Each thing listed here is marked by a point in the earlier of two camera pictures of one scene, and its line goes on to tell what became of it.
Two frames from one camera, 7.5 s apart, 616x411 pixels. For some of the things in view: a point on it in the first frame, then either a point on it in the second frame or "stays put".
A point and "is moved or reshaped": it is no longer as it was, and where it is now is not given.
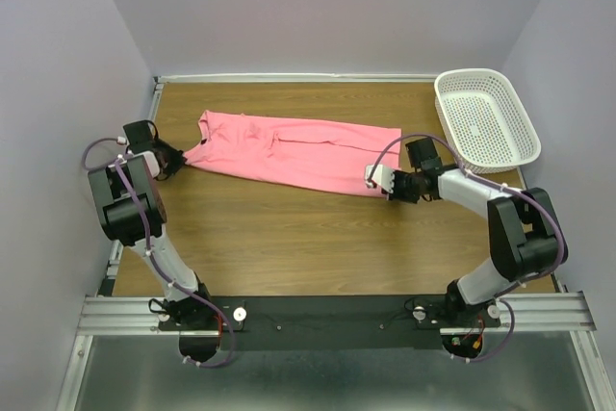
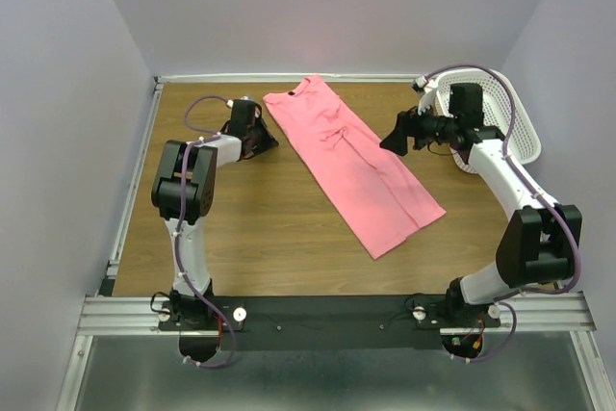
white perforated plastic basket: [486, 122] stays put
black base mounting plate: [340, 322] stays put
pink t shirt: [323, 157] is moved or reshaped
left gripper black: [169, 161] -> [260, 140]
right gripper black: [401, 188] -> [410, 128]
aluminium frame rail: [553, 313] stays put
